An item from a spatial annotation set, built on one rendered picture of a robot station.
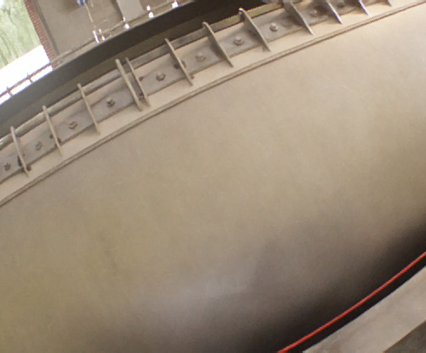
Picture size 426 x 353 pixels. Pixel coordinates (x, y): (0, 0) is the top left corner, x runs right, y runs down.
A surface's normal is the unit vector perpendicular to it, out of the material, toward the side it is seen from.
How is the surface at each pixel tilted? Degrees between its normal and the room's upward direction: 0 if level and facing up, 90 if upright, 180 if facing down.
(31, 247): 45
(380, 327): 1
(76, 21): 90
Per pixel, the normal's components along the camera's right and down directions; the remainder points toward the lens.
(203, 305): 0.15, 0.04
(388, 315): -0.34, -0.79
